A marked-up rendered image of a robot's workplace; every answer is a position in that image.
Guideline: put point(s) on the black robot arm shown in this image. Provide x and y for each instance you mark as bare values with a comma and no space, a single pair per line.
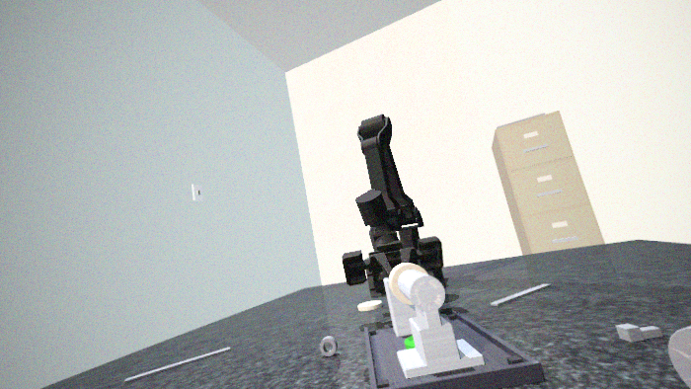
385,206

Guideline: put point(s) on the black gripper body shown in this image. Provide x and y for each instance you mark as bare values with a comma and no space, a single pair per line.
429,252

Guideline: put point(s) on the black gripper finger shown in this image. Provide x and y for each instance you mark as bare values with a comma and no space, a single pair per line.
409,255
380,266

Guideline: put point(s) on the grey ring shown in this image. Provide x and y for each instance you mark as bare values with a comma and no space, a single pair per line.
334,342

